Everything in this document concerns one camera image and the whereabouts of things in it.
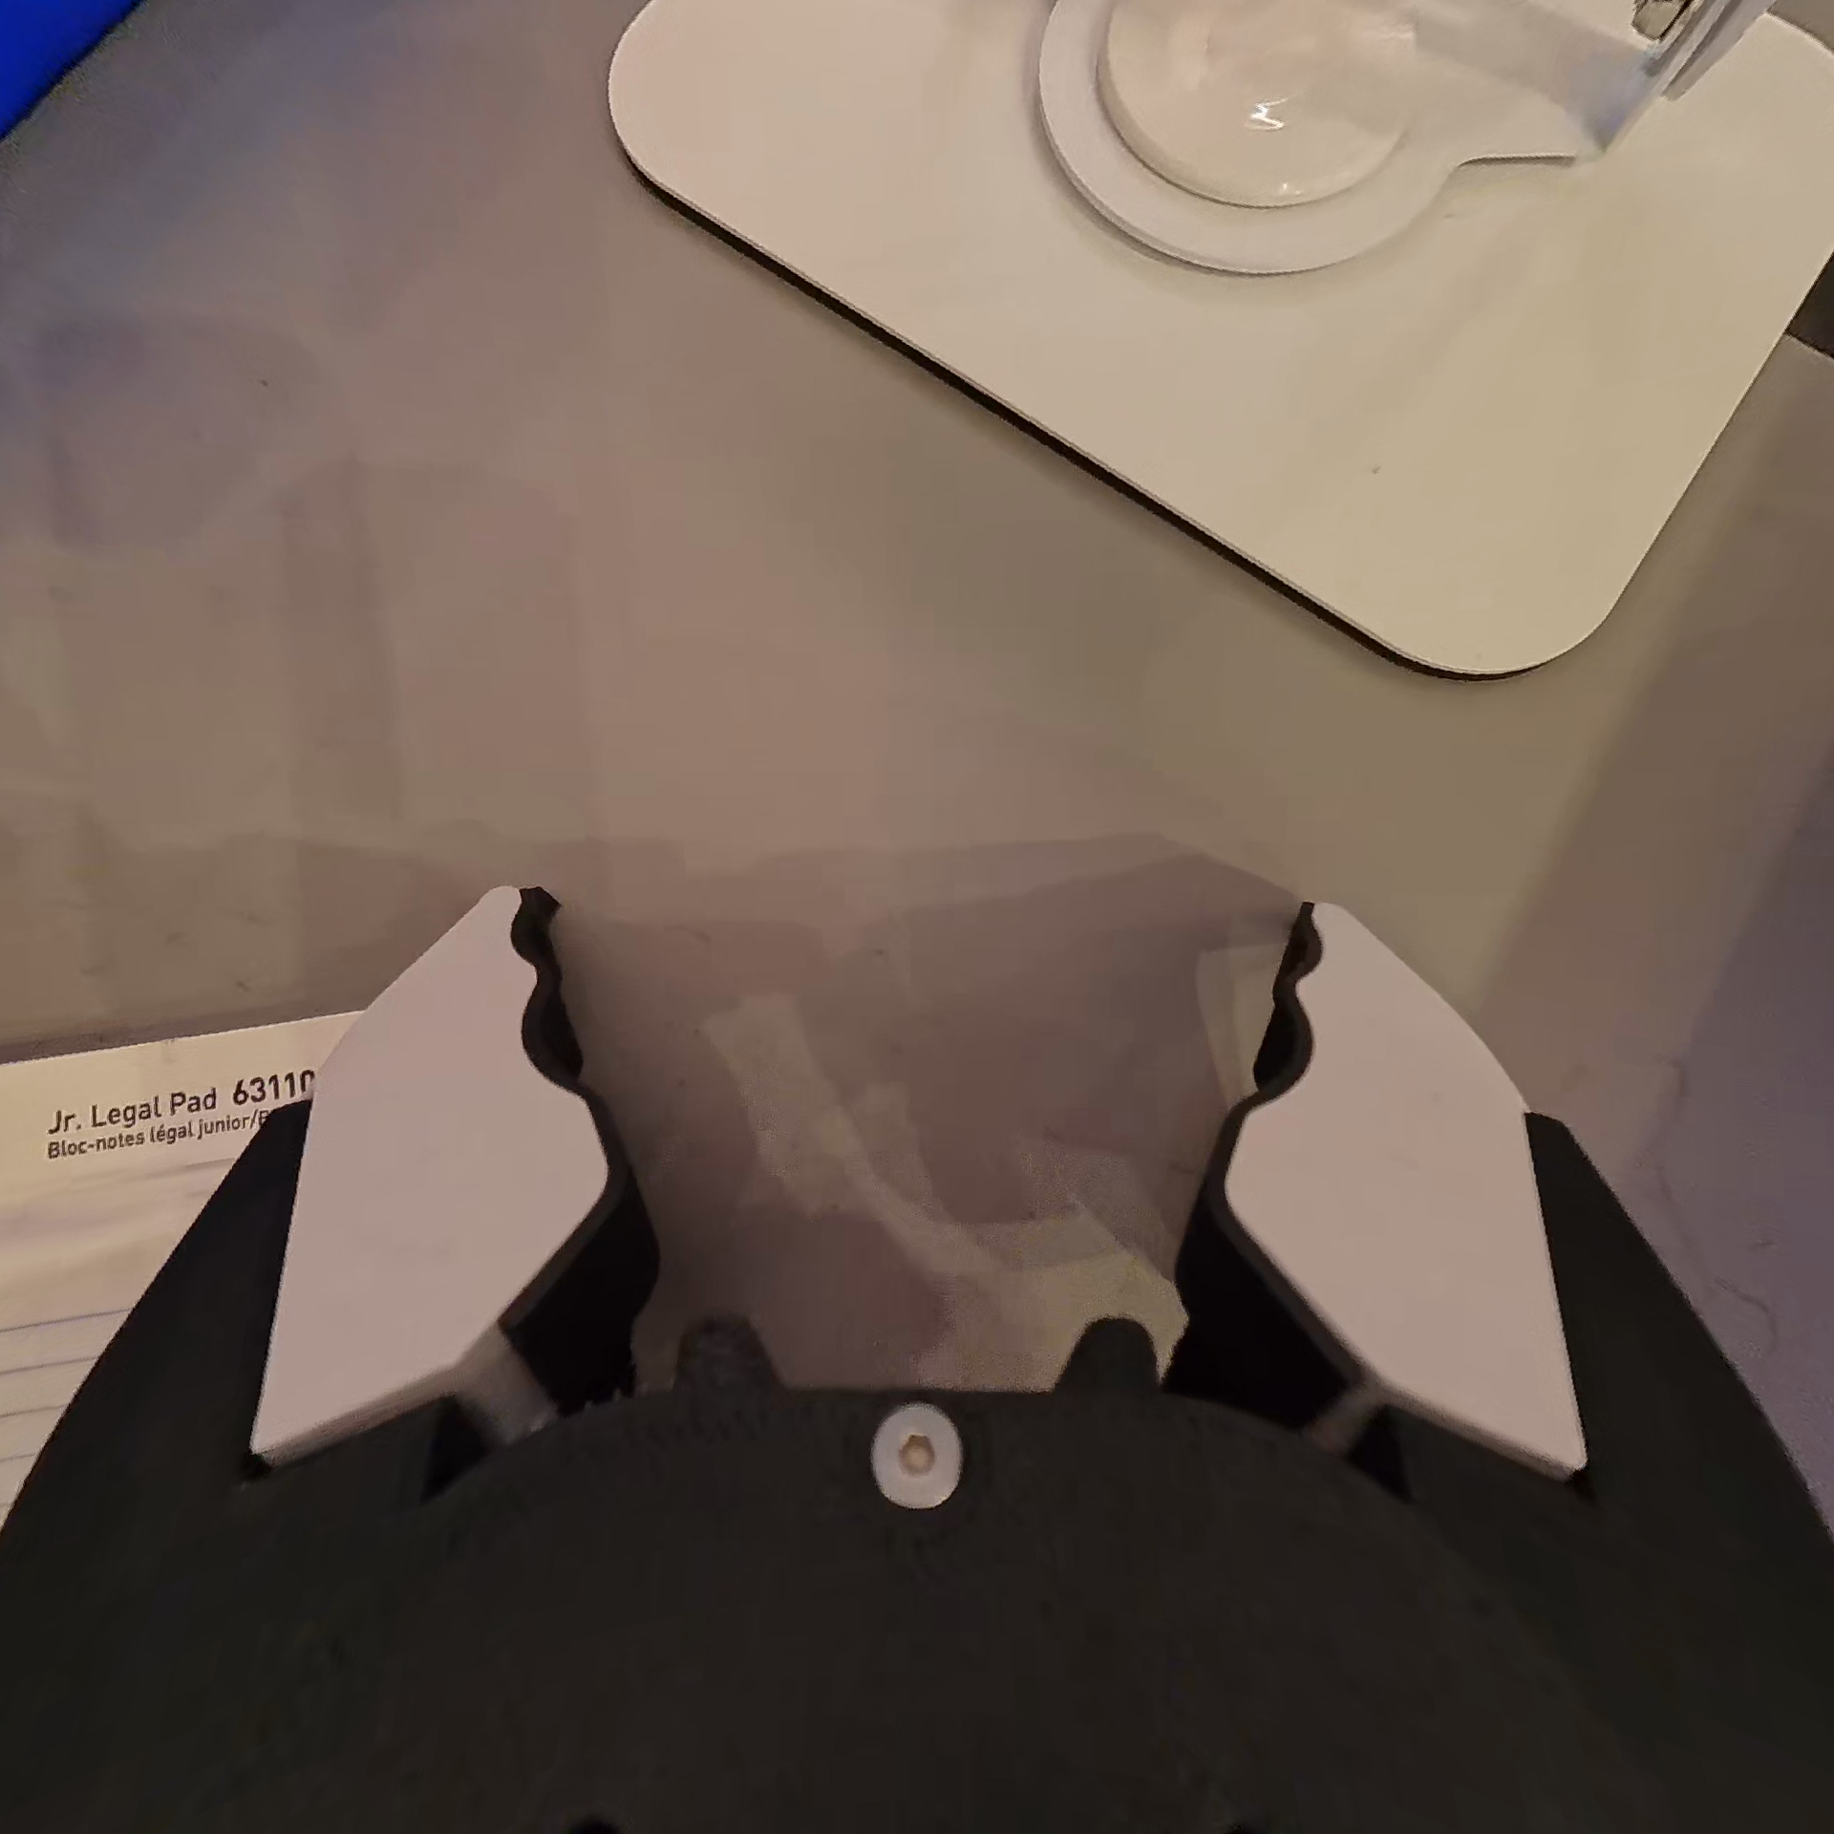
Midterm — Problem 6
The white lined legal pad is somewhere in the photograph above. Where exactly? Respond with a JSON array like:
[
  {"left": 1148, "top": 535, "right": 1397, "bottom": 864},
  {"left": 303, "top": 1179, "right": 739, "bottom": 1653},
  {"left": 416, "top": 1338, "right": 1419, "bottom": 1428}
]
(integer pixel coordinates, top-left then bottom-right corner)
[{"left": 0, "top": 1008, "right": 363, "bottom": 1524}]

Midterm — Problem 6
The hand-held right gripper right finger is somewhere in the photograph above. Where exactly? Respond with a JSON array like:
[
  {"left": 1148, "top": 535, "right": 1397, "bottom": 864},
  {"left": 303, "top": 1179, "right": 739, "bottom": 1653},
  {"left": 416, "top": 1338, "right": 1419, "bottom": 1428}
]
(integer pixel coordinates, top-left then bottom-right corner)
[{"left": 1209, "top": 900, "right": 1589, "bottom": 1481}]

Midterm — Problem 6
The blue plastic bin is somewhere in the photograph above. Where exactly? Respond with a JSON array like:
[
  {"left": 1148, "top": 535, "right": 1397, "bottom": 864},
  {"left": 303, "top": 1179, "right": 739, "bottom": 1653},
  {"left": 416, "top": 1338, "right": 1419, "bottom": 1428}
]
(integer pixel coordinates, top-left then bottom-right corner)
[{"left": 0, "top": 0, "right": 148, "bottom": 139}]

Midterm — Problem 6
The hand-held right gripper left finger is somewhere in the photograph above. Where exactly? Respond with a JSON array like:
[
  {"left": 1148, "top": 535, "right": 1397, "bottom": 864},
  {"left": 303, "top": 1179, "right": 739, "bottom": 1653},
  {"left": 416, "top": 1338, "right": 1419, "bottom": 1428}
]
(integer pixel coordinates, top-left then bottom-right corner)
[{"left": 251, "top": 886, "right": 643, "bottom": 1466}]

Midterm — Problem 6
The grey desk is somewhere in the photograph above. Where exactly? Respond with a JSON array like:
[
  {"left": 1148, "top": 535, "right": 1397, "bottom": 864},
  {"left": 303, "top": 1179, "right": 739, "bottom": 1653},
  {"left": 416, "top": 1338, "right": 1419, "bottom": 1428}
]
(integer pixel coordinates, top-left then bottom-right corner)
[{"left": 0, "top": 0, "right": 1834, "bottom": 1522}]

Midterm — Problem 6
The white monitor stand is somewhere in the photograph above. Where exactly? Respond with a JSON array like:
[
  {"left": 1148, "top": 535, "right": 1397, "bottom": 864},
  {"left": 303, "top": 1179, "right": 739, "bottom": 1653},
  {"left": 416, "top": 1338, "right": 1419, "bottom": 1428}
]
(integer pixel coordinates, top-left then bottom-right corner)
[{"left": 609, "top": 0, "right": 1834, "bottom": 678}]

